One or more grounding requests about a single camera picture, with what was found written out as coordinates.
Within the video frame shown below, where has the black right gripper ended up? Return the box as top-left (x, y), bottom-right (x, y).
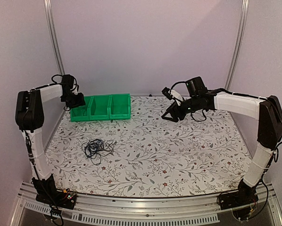
top-left (161, 96), bottom-right (200, 123)

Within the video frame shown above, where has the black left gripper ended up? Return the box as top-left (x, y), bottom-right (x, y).
top-left (62, 92), bottom-right (86, 109)

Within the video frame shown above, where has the black cable pile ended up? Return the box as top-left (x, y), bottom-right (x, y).
top-left (81, 138), bottom-right (117, 166)

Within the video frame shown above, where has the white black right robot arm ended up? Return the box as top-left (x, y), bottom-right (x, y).
top-left (162, 77), bottom-right (282, 209)

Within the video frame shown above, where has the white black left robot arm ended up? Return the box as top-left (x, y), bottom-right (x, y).
top-left (15, 74), bottom-right (85, 204)

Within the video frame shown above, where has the green bin left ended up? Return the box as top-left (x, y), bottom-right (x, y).
top-left (70, 96), bottom-right (93, 122)

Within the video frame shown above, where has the green bin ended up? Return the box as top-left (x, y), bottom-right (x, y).
top-left (70, 96), bottom-right (93, 122)
top-left (90, 95), bottom-right (111, 121)
top-left (110, 94), bottom-right (131, 120)

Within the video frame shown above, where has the green bin middle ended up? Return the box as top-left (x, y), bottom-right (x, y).
top-left (90, 95), bottom-right (111, 121)

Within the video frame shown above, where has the green bin right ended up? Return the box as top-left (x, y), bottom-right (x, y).
top-left (110, 94), bottom-right (131, 120)

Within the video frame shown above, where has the floral patterned table mat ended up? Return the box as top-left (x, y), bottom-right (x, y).
top-left (46, 97), bottom-right (251, 197)

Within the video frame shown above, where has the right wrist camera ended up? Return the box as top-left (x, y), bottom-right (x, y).
top-left (162, 87), bottom-right (173, 100)

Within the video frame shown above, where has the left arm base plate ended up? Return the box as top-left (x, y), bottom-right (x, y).
top-left (36, 189), bottom-right (77, 210)

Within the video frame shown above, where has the aluminium back left post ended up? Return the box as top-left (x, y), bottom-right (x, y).
top-left (43, 0), bottom-right (65, 75)

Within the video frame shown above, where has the aluminium post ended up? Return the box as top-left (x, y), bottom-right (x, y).
top-left (43, 0), bottom-right (65, 75)
top-left (225, 0), bottom-right (249, 89)

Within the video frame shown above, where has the aluminium front frame rail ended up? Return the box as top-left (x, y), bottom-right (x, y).
top-left (10, 181), bottom-right (282, 226)

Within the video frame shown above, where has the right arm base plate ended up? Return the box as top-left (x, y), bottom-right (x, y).
top-left (216, 191), bottom-right (258, 221)

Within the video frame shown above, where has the aluminium back right post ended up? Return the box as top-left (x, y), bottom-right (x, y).
top-left (225, 0), bottom-right (249, 89)

